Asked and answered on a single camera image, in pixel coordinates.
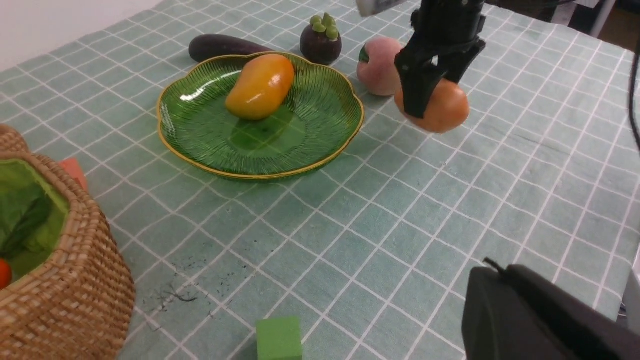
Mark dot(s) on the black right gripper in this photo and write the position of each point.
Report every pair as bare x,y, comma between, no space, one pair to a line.
448,29

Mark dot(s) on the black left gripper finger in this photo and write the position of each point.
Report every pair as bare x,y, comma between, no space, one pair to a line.
513,313

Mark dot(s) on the brown toy potato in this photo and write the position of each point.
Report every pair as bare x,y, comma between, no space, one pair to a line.
448,108

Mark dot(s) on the pink toy peach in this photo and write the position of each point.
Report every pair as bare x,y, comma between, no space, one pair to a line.
376,69

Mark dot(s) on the purple toy mangosteen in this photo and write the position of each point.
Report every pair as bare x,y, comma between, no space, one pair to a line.
320,41

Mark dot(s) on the yellow orange toy mango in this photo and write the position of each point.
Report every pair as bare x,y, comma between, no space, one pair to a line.
261,87

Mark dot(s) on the dark purple toy eggplant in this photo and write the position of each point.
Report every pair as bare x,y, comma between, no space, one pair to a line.
208,46

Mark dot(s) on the orange toy carrot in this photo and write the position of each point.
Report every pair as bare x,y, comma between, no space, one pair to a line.
24,215

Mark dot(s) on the green glass leaf plate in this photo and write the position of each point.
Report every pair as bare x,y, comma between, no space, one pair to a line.
316,122

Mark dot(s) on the green checkered tablecloth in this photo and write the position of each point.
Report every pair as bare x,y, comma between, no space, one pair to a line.
371,253

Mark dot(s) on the green foam cube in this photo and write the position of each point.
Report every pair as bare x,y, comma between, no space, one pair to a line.
279,338

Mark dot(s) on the orange foam cube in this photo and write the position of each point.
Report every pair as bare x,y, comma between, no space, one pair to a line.
75,171

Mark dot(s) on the woven wicker basket green lining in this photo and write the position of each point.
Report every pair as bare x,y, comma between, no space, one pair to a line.
78,304

